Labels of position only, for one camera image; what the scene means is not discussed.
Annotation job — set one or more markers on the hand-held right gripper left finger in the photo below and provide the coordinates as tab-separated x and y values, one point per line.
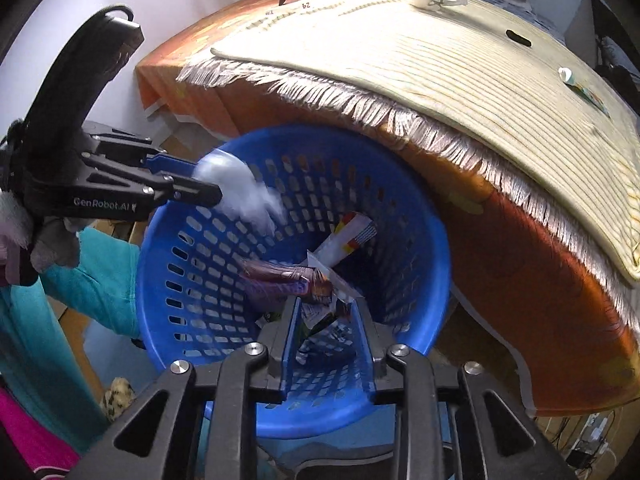
292	350

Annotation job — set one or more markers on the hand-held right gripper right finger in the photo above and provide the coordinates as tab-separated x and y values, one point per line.
365	355

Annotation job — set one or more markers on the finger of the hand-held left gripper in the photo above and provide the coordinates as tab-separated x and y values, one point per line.
175	162
195	192

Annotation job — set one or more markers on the white tissue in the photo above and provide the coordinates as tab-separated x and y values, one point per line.
235	185

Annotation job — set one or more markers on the dark purple candy wrapper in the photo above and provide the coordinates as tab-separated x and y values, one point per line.
280	277

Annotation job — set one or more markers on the colourful patterned white wrapper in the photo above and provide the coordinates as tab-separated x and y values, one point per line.
350	232

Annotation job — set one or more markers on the blue plastic basket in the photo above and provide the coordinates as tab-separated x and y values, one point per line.
410	240

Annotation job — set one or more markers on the person's left hand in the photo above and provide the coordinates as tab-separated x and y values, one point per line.
52	247

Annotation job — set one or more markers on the orange floral blanket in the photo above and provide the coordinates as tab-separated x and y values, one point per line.
525	285

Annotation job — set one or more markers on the teal cloth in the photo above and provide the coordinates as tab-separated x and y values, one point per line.
75	320

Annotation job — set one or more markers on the fluffy spotted slipper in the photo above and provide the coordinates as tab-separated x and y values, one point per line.
117	395

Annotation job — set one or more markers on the white power strip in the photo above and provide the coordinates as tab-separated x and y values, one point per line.
595	432

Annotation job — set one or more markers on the yellow striped fringed cloth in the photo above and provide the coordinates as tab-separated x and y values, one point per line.
450	85

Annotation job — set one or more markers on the pink cloth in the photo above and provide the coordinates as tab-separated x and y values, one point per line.
25	435

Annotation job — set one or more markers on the small colourful tube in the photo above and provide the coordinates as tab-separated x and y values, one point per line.
585	92

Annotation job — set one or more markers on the small black lid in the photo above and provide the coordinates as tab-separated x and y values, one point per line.
518	37

